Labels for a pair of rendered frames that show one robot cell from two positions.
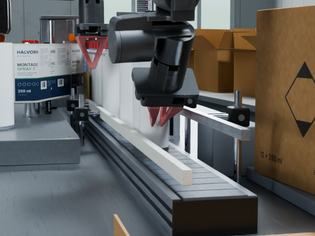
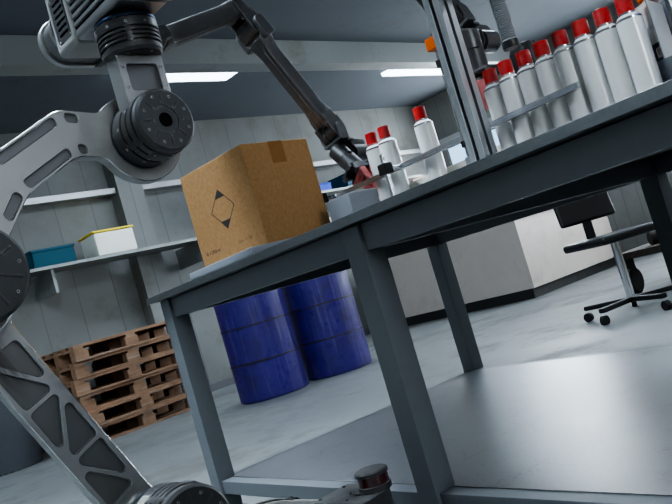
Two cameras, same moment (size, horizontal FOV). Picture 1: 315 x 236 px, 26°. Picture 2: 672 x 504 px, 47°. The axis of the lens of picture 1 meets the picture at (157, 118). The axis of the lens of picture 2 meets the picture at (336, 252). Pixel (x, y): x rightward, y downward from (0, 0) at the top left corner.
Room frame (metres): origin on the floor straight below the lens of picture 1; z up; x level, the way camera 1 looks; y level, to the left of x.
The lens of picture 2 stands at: (3.07, -1.10, 0.69)
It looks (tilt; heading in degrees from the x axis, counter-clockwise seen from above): 3 degrees up; 155
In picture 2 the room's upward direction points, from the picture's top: 16 degrees counter-clockwise
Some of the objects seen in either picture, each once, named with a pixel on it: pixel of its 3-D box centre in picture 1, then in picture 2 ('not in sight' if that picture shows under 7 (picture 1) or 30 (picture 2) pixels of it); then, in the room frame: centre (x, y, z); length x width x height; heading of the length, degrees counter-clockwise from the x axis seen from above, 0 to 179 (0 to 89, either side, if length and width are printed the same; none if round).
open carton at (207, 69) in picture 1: (226, 59); not in sight; (4.13, -0.41, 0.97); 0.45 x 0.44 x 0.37; 111
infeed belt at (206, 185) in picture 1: (114, 129); not in sight; (1.62, 0.10, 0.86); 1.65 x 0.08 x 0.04; 12
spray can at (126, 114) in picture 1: (131, 84); (429, 144); (1.39, 0.05, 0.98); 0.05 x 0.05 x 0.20
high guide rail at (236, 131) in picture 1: (154, 99); (410, 162); (1.35, 0.01, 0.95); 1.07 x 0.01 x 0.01; 12
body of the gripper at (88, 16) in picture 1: (91, 16); (476, 64); (1.55, 0.15, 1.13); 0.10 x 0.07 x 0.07; 13
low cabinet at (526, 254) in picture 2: not in sight; (489, 262); (-5.15, 4.87, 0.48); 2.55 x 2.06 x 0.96; 18
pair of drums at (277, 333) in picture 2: not in sight; (293, 329); (-3.19, 1.29, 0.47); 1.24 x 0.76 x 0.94; 108
